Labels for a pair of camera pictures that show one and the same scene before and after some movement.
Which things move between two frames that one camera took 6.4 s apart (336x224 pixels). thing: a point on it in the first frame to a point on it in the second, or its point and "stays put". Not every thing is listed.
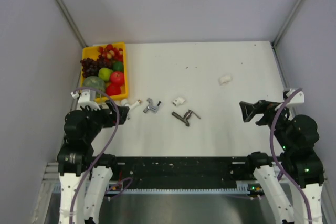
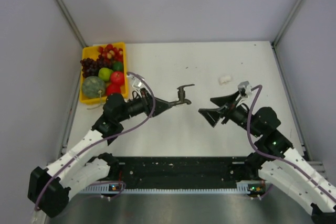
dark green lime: x=118 y=66 stays put
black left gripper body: x=114 y=116 to x=140 y=105
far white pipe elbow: x=225 y=79 stays put
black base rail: x=183 y=172 stays put
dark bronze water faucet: x=187 y=116 to x=181 y=94
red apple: x=117 y=77 stays put
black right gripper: x=249 y=109 to x=213 y=115
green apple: x=105 y=73 stays put
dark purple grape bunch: x=90 y=67 stays put
